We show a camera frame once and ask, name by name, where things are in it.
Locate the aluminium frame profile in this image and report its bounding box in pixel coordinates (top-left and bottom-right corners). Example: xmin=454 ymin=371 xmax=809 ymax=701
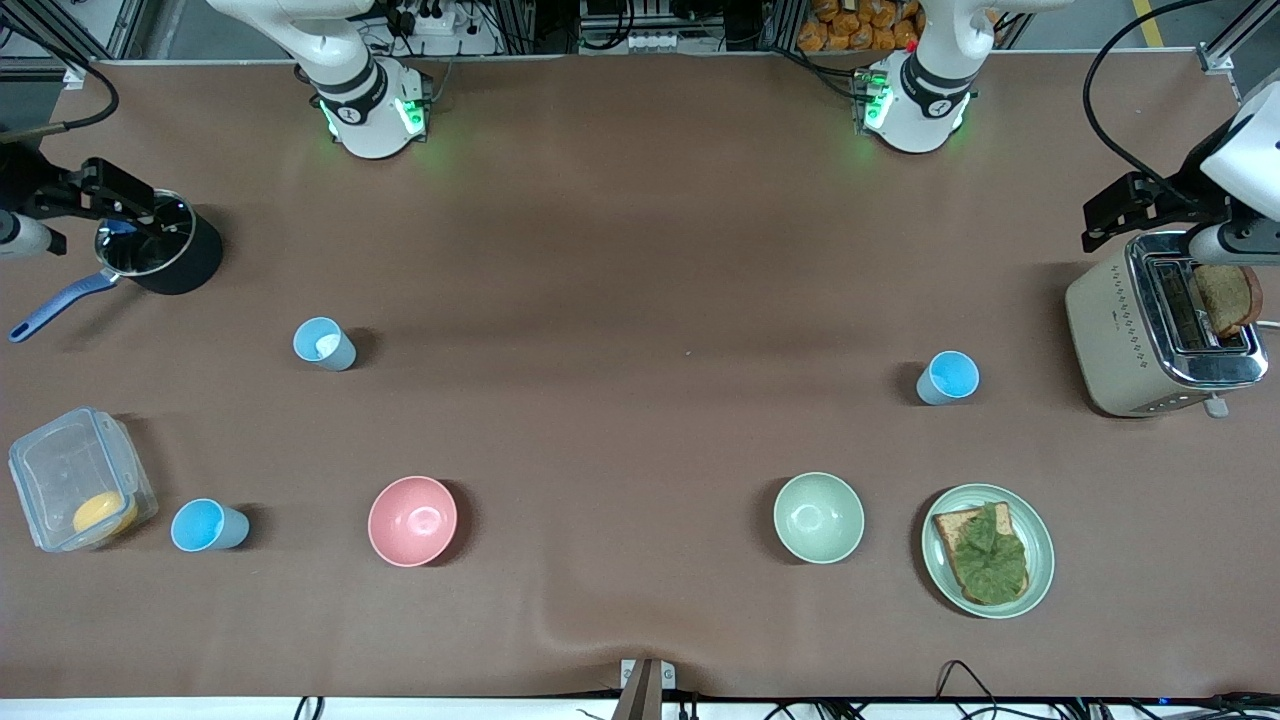
xmin=0 ymin=0 xmax=153 ymax=63

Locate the beige chrome toaster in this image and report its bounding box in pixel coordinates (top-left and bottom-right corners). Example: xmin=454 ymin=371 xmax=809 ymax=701
xmin=1065 ymin=232 xmax=1271 ymax=419

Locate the pink bowl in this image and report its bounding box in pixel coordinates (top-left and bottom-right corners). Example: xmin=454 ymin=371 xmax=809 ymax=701
xmin=367 ymin=475 xmax=459 ymax=568

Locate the brown toast slice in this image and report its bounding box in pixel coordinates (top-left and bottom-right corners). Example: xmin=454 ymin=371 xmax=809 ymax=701
xmin=932 ymin=500 xmax=1031 ymax=607

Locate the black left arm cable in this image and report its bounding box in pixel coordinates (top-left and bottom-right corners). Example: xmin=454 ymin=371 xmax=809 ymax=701
xmin=1082 ymin=0 xmax=1216 ymax=198

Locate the black saucepan blue handle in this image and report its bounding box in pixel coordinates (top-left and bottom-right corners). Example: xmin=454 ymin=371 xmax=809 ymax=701
xmin=8 ymin=190 xmax=226 ymax=344

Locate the yellow round fruit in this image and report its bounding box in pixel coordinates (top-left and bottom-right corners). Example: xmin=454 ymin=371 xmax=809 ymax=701
xmin=72 ymin=490 xmax=139 ymax=537

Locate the pale green plate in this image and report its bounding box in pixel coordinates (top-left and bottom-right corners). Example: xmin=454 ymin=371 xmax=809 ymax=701
xmin=921 ymin=484 xmax=1056 ymax=620

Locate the clear plastic lidded container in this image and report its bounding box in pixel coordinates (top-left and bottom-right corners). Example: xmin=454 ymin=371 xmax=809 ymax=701
xmin=8 ymin=406 xmax=159 ymax=553

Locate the black looped cable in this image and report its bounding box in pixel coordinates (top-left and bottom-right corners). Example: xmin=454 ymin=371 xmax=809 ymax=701
xmin=934 ymin=659 xmax=1001 ymax=720

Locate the white power strip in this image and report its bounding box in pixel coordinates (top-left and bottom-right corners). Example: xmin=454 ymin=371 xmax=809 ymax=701
xmin=385 ymin=3 xmax=463 ymax=38

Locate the brown table cloth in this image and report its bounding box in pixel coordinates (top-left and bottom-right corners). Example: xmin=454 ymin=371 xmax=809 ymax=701
xmin=0 ymin=52 xmax=1280 ymax=701

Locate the glass lid blue knob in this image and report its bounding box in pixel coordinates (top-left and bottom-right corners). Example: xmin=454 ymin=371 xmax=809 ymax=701
xmin=97 ymin=192 xmax=197 ymax=278

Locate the green lettuce leaf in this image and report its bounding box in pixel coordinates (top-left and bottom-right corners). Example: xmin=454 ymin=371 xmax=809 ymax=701
xmin=950 ymin=503 xmax=1030 ymax=605

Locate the bag of orange buns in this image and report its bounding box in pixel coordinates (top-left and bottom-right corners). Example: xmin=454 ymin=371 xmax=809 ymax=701
xmin=797 ymin=0 xmax=926 ymax=54

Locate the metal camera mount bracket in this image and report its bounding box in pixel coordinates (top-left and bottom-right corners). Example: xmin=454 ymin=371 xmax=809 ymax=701
xmin=612 ymin=657 xmax=677 ymax=720

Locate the pale green bowl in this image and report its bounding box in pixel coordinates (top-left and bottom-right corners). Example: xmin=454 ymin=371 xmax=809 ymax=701
xmin=773 ymin=472 xmax=866 ymax=565

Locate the light blue plastic cup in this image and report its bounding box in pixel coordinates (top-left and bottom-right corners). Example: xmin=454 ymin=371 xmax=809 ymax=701
xmin=916 ymin=350 xmax=982 ymax=407
xmin=292 ymin=316 xmax=358 ymax=372
xmin=170 ymin=498 xmax=251 ymax=554

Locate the dark brown bread slice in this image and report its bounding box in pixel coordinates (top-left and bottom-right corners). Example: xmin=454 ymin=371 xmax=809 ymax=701
xmin=1192 ymin=262 xmax=1264 ymax=338

